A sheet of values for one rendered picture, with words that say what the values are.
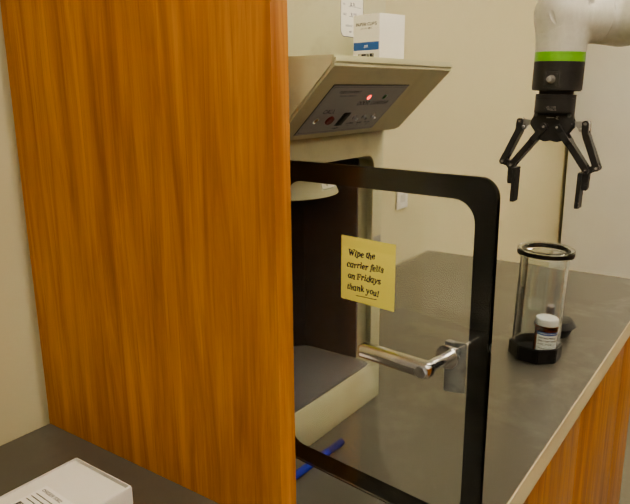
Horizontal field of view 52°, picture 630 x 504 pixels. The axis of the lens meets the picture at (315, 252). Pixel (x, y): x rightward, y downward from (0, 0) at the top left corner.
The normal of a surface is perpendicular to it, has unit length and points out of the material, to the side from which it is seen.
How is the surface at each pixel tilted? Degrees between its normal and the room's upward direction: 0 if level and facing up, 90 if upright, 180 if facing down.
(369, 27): 90
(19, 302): 90
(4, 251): 90
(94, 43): 90
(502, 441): 0
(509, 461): 0
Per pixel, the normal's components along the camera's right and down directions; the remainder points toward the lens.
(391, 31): 0.66, 0.18
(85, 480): -0.01, -0.97
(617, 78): -0.58, 0.20
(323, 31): 0.82, 0.13
